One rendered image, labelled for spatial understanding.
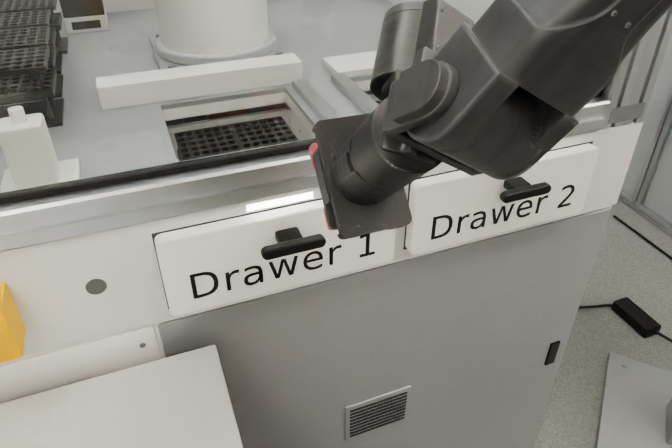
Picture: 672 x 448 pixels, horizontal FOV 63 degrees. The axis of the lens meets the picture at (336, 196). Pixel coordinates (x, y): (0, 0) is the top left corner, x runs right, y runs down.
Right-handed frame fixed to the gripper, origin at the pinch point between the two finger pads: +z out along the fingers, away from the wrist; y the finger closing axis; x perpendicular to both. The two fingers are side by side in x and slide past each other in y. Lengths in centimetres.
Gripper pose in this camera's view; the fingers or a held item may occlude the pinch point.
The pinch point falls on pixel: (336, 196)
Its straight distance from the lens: 55.3
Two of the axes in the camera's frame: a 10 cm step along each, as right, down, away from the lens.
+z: -2.6, 2.2, 9.4
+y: -2.3, -9.6, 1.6
